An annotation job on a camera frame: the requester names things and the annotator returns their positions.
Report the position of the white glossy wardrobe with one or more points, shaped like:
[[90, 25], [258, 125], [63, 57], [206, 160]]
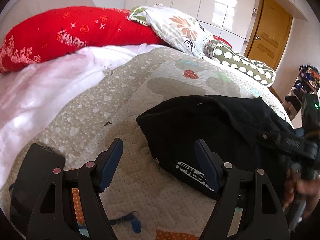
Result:
[[227, 19]]

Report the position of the pink white bed sheet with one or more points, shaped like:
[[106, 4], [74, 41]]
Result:
[[32, 97]]

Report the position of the heart patterned quilt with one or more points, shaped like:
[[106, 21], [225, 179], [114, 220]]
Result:
[[86, 126]]

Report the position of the wooden door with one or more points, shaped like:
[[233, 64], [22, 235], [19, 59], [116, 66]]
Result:
[[270, 33]]

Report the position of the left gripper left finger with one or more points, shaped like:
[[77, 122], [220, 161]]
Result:
[[69, 205]]

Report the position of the round beige headboard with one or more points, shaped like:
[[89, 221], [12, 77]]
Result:
[[24, 9]]

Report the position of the floral white pillow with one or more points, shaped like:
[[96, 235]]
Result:
[[174, 27]]

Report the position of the black pants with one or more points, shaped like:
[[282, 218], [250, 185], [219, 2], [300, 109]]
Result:
[[239, 130]]

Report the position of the red long pillow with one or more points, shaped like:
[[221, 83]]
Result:
[[58, 32]]

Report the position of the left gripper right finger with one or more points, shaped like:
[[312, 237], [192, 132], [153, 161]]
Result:
[[247, 206]]

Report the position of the person right hand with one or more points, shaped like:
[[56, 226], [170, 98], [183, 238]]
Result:
[[294, 184]]

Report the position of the cluttered shoe rack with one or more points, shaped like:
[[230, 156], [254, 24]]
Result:
[[307, 81]]

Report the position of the green white patterned bolster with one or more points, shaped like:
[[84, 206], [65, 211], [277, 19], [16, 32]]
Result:
[[222, 53]]

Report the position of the black phone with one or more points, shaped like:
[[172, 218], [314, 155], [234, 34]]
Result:
[[32, 176]]

